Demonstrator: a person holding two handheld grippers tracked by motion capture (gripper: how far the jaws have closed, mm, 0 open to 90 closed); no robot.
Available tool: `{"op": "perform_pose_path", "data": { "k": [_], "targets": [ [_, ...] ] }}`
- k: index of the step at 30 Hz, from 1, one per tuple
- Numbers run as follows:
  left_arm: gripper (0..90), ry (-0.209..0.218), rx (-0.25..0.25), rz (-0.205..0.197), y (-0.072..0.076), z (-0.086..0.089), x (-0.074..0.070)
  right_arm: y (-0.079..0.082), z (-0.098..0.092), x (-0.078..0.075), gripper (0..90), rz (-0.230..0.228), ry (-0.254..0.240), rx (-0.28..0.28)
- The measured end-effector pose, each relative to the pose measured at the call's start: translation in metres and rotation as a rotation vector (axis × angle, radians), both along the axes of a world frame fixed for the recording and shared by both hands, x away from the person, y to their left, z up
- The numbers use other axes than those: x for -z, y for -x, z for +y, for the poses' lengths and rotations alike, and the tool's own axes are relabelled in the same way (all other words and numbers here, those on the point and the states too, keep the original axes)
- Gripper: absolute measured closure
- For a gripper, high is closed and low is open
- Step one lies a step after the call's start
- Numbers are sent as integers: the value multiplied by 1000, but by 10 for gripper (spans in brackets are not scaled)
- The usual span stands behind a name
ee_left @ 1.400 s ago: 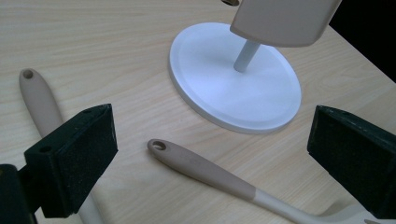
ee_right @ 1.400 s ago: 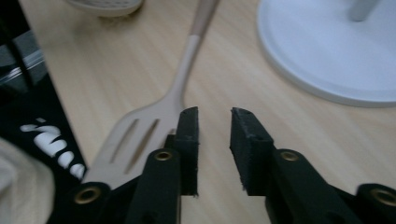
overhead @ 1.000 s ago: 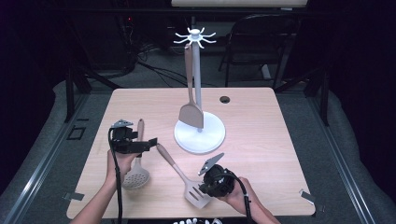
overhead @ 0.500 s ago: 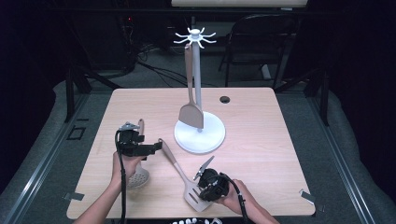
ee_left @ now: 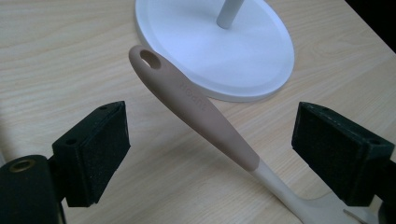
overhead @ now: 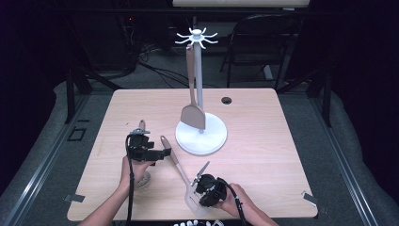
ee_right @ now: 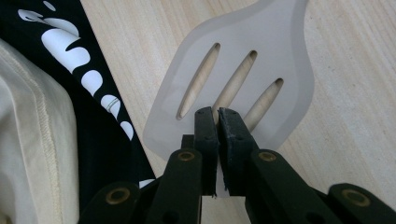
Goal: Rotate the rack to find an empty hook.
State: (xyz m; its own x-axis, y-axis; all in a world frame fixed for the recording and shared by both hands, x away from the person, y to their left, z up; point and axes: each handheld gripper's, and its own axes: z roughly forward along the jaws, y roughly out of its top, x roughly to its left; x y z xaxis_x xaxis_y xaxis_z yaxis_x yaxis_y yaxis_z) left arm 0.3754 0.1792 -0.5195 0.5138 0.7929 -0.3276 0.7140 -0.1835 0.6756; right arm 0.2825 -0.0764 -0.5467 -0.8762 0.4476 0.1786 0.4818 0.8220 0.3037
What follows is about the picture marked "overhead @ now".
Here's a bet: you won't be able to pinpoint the person's right hand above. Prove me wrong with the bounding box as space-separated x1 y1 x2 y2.
215 183 252 219

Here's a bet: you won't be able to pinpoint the beige skimmer with wooden handle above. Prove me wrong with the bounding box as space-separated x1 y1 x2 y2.
135 119 152 191

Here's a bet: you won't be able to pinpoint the white objects at table edge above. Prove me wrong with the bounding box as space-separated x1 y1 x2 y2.
172 219 226 226

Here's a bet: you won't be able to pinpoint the grey tape strip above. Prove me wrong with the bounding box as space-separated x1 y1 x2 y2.
300 189 320 209
63 193 86 203

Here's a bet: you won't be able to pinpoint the black folding chair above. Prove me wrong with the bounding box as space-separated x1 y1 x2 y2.
219 13 302 92

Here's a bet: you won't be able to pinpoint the black frame leg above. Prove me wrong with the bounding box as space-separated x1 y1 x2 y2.
306 62 333 128
64 67 94 125

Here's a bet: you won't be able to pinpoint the beige solid spatula wooden handle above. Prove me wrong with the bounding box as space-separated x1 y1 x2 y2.
180 42 207 131

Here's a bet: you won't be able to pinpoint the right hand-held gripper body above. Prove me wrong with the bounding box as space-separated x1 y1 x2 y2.
191 161 228 207

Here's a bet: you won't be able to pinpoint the person's left hand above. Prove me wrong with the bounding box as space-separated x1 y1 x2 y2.
120 155 155 190

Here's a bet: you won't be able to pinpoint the beige slotted spatula wooden handle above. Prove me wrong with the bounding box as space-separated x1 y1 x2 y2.
160 135 215 218

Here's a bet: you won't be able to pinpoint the white utensil rack stand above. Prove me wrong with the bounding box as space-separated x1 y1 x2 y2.
174 26 228 156

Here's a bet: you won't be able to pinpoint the metal floor rail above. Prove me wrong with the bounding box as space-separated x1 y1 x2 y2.
309 93 381 226
2 93 92 226

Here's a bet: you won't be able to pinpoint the black floor cables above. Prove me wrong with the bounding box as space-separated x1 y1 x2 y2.
120 15 220 89

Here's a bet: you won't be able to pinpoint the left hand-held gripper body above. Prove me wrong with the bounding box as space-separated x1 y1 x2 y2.
127 127 155 162

